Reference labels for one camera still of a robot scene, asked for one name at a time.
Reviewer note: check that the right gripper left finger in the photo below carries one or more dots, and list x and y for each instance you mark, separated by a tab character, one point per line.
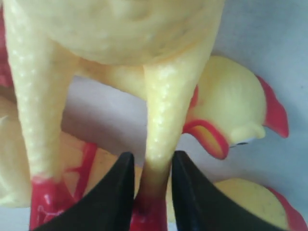
107	207

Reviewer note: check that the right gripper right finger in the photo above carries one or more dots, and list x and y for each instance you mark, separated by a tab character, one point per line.
200	206

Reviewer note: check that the headless yellow chicken body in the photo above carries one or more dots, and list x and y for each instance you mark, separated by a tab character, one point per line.
164	42

